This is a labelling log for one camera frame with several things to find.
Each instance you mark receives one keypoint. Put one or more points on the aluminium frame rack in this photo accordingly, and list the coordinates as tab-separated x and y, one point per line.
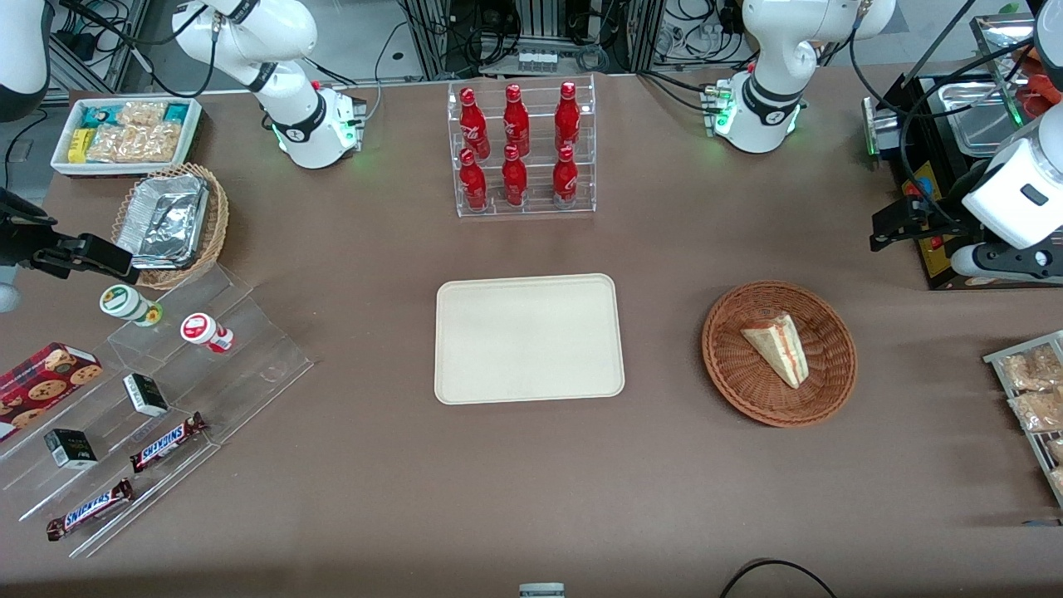
623	33

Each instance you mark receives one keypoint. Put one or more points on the white terminal block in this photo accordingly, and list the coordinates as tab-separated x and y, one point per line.
536	61

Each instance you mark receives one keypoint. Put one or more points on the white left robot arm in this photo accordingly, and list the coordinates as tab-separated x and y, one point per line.
768	58

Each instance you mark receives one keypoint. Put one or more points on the triangular sandwich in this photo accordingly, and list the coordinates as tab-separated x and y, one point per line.
781	349

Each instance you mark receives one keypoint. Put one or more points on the Snickers chocolate bar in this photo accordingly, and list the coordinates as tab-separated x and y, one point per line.
90	509
166	443

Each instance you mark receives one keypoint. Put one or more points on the clear bag of crackers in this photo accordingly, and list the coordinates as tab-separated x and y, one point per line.
1042	411
141	113
133	143
1034	370
1056	450

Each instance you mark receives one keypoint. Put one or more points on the clear acrylic bottle rack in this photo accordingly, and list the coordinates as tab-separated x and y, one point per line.
540	178

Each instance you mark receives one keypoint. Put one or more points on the brown round wicker basket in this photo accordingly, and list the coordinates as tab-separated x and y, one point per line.
743	378

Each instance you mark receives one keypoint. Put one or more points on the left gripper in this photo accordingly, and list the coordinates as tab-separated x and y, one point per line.
944	218

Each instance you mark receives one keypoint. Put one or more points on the clear acrylic step display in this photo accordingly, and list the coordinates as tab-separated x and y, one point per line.
249	365

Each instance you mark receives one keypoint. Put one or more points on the red tartan cookie box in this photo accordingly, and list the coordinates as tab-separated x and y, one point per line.
41	386

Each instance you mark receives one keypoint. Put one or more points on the orange red object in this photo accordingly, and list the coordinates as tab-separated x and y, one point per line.
1042	87

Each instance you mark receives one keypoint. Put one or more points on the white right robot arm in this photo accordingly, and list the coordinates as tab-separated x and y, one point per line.
282	91

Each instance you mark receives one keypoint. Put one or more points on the cream plastic tray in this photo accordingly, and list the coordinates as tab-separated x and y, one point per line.
531	340

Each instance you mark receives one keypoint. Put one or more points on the stainless steel pan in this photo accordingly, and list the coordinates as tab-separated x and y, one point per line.
980	124

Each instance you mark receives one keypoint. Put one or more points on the red cola bottle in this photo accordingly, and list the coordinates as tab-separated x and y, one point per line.
514	178
473	124
473	187
516	123
567	120
565	178

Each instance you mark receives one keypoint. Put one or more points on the red lidded yogurt cup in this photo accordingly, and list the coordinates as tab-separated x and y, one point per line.
199	328

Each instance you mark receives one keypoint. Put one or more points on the teal snack packet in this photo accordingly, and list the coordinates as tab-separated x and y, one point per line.
98	116
175	113

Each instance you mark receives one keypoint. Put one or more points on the light tan wicker basket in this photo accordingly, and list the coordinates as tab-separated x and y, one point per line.
217	224

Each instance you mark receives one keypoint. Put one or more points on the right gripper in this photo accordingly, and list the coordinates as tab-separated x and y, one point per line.
18	246

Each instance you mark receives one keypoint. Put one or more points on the small grey device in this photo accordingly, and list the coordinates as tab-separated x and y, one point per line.
541	591

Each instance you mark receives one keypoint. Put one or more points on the aluminium foil container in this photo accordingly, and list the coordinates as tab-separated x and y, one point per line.
166	220

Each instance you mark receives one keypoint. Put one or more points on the black food warmer appliance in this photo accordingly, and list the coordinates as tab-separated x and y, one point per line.
876	120

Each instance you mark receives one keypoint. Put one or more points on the yellow snack packet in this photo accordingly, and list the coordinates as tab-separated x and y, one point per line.
79	145

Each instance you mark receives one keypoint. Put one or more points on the white rectangular snack bin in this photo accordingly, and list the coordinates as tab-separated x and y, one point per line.
58	162

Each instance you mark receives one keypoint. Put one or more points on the green lidded yogurt cup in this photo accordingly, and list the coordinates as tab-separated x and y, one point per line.
123	301

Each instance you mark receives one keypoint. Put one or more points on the small black box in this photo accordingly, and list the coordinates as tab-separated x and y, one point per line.
71	448
145	394

